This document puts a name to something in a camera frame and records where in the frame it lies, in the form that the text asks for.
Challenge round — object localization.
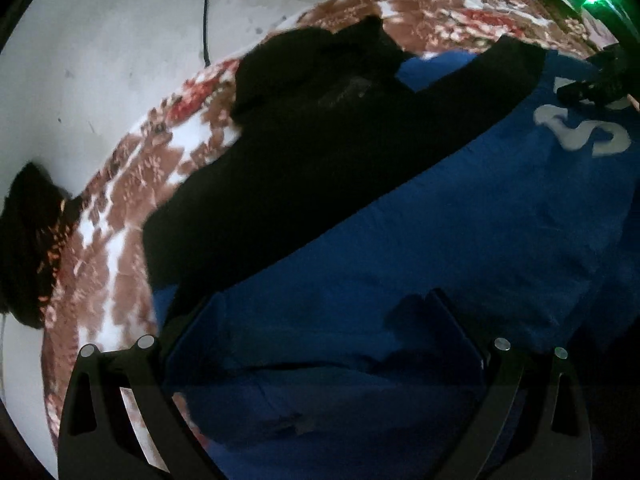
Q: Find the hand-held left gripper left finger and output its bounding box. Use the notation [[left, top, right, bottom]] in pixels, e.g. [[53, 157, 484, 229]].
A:
[[57, 287, 231, 480]]

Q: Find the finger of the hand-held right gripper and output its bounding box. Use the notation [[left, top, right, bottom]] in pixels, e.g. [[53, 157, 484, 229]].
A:
[[556, 45, 640, 112]]

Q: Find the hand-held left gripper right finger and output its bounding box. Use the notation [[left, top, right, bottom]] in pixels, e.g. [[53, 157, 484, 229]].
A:
[[429, 287, 593, 480]]

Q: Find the blue and black sweatshirt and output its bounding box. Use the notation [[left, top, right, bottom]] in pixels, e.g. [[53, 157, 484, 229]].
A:
[[142, 15, 640, 480]]

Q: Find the brown floral blanket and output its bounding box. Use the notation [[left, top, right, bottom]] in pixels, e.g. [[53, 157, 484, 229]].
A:
[[37, 0, 618, 480]]

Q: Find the dark cloth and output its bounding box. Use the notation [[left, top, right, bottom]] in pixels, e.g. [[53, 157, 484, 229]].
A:
[[0, 160, 85, 331]]

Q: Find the black wall cable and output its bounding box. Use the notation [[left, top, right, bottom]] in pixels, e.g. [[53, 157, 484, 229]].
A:
[[199, 0, 212, 67]]

